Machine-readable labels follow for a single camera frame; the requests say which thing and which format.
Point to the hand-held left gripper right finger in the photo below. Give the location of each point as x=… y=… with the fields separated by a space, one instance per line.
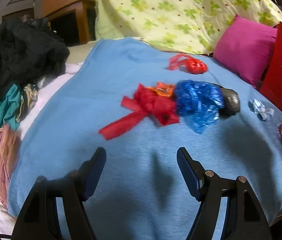
x=187 y=173

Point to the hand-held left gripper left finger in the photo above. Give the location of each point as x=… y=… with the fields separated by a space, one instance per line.
x=95 y=171

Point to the blue plastic bag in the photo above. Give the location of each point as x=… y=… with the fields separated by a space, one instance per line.
x=196 y=102

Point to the large red plastic bag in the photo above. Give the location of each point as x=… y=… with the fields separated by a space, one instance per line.
x=156 y=105

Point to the black plastic bag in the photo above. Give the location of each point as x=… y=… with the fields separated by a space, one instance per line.
x=231 y=102

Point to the orange foil wrapper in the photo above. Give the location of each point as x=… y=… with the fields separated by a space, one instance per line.
x=164 y=90

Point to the white bed sheet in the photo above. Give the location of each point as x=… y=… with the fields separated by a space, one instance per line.
x=48 y=90

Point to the pink striped cloth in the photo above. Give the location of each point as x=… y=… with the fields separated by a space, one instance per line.
x=0 y=150

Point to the crumpled white tissue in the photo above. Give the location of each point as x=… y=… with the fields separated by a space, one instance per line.
x=261 y=110

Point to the olive striped cloth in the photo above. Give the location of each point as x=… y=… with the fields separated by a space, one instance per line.
x=28 y=95

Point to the light blue blanket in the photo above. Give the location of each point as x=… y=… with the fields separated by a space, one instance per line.
x=105 y=67

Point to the small knotted red plastic bag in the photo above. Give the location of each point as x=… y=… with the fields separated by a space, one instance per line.
x=196 y=66

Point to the teal cloth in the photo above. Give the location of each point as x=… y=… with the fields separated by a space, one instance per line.
x=5 y=105

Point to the red paper bag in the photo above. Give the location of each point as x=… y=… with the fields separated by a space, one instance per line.
x=281 y=80

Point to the magenta pillow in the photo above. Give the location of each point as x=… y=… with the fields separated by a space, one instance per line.
x=243 y=47

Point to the black clothes pile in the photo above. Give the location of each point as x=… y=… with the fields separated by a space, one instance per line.
x=18 y=55

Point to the green floral quilt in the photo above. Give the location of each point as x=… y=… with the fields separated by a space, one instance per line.
x=156 y=17

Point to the wooden cabinet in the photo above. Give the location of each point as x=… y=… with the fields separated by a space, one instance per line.
x=60 y=2

